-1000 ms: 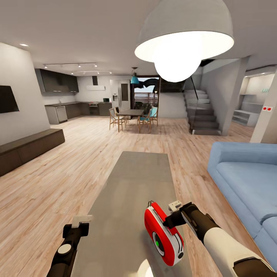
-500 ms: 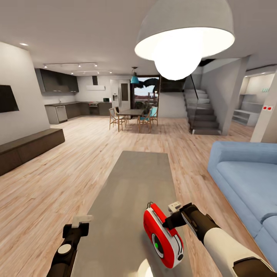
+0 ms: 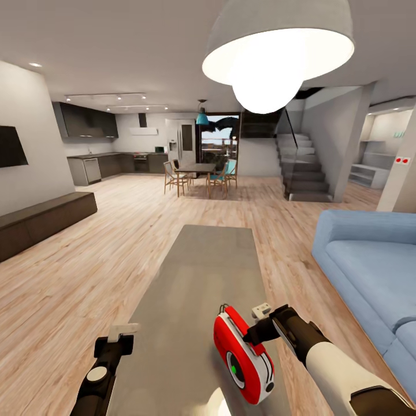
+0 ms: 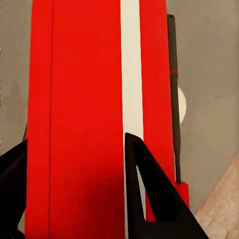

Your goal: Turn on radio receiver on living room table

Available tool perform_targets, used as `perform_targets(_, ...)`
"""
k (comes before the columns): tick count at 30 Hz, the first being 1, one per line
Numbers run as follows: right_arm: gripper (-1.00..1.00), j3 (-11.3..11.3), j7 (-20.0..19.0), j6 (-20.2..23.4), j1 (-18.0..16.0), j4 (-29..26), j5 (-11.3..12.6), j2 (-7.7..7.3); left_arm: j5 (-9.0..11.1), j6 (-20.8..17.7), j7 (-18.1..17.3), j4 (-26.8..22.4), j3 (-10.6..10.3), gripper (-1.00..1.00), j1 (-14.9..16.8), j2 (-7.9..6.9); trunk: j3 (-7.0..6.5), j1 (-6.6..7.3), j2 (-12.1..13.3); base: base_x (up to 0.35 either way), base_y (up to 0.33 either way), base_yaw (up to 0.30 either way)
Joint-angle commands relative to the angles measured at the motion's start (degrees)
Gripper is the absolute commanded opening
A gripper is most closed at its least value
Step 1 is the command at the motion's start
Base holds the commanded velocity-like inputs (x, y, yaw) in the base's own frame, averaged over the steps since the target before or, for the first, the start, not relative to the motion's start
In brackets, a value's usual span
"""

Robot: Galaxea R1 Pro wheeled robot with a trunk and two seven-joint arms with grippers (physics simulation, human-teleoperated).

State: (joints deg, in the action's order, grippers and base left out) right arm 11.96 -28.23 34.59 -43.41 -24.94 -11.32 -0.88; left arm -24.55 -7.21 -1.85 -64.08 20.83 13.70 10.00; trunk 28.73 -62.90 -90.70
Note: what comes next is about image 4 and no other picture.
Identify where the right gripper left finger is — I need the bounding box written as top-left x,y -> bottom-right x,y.
0,138 -> 28,239

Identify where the radio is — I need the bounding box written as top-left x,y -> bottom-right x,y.
22,0 -> 189,239

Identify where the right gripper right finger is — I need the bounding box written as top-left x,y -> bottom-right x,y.
124,132 -> 209,239

